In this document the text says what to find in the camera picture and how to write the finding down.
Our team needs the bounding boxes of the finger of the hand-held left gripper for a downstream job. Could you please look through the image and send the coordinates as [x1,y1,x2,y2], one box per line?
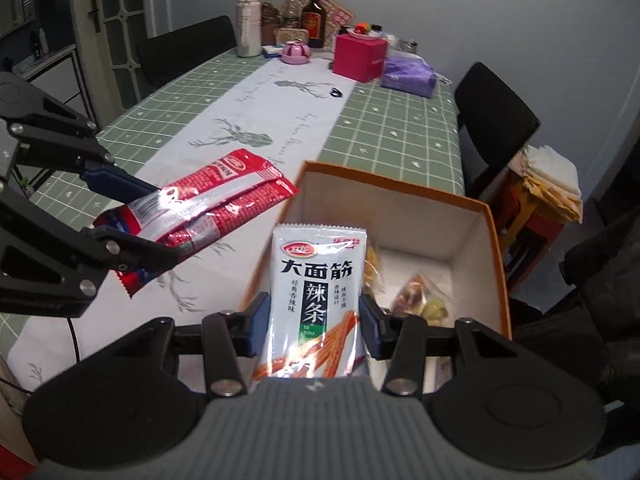
[0,184,181,318]
[0,72,162,204]

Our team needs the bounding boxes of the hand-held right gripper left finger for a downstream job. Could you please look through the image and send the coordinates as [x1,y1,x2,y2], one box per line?
[72,292,271,398]

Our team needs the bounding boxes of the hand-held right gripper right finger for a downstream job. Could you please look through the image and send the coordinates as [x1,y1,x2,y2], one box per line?
[359,294,563,396]

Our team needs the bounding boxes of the clear pastry packet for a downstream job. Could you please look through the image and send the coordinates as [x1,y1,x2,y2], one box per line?
[390,270,453,318]

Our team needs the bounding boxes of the clear yellow snack packet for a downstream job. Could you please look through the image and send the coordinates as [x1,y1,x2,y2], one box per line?
[422,297,449,322]

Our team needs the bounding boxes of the white spicy strip packet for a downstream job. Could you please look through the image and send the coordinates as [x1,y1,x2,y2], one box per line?
[250,222,371,381]

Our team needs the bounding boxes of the orange cardboard box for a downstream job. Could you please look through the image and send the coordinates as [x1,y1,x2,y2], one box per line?
[240,160,513,386]

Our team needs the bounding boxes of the red snack packet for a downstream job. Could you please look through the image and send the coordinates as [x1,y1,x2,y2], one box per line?
[92,149,301,301]

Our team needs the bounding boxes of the grey drawer cabinet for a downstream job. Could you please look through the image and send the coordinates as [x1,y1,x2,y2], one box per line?
[0,40,96,128]

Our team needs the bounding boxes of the black chair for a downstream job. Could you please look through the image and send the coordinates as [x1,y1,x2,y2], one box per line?
[454,62,542,201]
[136,15,237,106]

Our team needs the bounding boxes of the glass pane door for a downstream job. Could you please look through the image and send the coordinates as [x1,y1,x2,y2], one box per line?
[75,0,168,111]

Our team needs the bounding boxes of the red yellow stool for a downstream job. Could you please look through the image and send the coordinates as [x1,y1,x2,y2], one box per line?
[492,165,566,291]

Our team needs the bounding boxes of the green checked tablecloth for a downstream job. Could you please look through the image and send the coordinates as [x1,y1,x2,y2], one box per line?
[0,42,468,356]

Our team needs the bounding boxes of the white pink water bottle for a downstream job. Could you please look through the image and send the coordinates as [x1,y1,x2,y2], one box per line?
[236,0,263,58]

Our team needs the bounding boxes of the dark jacket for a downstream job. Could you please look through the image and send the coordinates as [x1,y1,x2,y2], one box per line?
[510,195,640,441]

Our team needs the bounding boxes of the pink round container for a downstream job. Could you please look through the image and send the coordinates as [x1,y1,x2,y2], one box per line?
[281,41,312,65]

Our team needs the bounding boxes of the stack of cloths on stool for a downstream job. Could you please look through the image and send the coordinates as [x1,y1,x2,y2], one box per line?
[507,157,584,225]

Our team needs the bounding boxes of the beige radio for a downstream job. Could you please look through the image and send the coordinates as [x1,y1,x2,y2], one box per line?
[273,27,309,47]

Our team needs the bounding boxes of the clear plastic bottle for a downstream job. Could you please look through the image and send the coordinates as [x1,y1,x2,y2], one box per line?
[281,0,302,31]

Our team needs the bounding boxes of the brown liquor bottle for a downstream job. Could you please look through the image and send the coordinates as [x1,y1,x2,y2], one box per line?
[302,0,327,49]

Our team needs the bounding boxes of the purple tissue pack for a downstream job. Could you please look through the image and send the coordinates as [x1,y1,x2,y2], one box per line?
[380,55,437,99]

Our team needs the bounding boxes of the pink box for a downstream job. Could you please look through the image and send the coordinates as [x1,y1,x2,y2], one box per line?
[332,34,388,82]

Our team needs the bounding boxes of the white dish with red fruit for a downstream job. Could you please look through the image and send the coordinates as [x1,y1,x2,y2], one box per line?
[346,22,383,39]

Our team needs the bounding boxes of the black cable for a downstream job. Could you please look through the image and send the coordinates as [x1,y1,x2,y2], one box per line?
[65,315,83,366]

